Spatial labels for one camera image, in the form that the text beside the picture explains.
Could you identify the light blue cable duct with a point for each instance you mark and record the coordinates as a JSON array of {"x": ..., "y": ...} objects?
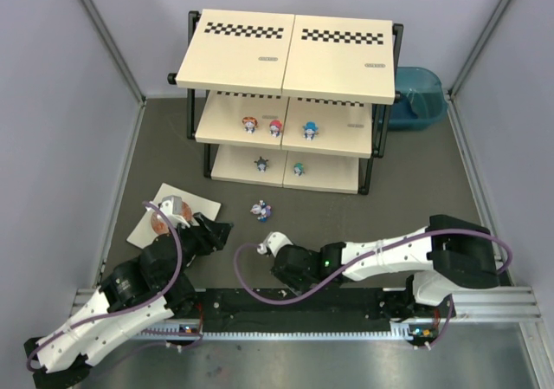
[{"x": 181, "y": 331}]

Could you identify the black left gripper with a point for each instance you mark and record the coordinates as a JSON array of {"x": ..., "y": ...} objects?
[{"x": 207, "y": 235}]

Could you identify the white square plate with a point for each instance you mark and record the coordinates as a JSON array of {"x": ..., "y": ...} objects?
[{"x": 143, "y": 233}]

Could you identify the grey-hooded Doraemon figure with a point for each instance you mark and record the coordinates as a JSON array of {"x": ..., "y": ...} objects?
[{"x": 261, "y": 164}]

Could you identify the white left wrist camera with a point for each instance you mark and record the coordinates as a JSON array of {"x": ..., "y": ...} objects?
[{"x": 176, "y": 211}]

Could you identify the teal-hooded Doraemon figure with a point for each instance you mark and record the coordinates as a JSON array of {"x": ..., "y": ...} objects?
[{"x": 298, "y": 169}]

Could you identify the red patterned bowl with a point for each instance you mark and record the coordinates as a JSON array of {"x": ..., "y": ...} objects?
[{"x": 158, "y": 225}]

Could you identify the three-tier beige black shelf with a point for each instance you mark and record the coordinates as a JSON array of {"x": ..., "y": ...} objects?
[{"x": 338, "y": 72}]

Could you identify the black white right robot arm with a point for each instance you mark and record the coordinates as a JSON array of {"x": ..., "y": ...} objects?
[{"x": 447, "y": 256}]

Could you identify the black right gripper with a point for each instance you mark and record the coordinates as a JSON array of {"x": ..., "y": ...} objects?
[{"x": 283, "y": 268}]

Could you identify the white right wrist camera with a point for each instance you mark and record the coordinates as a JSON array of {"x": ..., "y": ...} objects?
[{"x": 273, "y": 243}]

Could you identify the teal plastic basin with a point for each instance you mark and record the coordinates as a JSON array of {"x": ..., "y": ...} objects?
[{"x": 422, "y": 102}]

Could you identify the pink-hooded Doraemon figure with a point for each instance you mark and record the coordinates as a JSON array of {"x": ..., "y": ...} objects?
[{"x": 275, "y": 128}]

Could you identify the blue bucket Doraemon figure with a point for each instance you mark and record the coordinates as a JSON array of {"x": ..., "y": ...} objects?
[{"x": 310, "y": 130}]

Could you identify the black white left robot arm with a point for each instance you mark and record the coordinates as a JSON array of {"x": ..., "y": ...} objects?
[{"x": 139, "y": 293}]

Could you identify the white sheep Doraemon figure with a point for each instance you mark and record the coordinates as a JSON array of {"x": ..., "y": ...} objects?
[{"x": 257, "y": 208}]

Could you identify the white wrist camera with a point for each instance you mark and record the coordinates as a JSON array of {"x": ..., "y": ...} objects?
[
  {"x": 273, "y": 243},
  {"x": 176, "y": 211}
]

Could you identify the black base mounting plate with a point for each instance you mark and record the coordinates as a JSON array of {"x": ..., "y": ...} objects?
[{"x": 330, "y": 310}]

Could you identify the orange lion Doraemon figure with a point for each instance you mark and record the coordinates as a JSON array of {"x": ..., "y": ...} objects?
[{"x": 250, "y": 124}]

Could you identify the purple white Doraemon figure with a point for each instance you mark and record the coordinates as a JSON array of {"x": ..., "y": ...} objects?
[{"x": 265, "y": 213}]

